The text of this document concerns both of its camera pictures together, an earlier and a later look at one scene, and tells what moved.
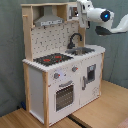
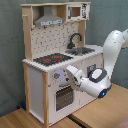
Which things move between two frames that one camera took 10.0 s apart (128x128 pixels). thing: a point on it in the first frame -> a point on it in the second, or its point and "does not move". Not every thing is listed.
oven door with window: x=64 y=96 does not move
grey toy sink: x=79 y=51 does not move
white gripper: x=82 y=7 -> x=75 y=76
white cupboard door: x=90 y=79 does not move
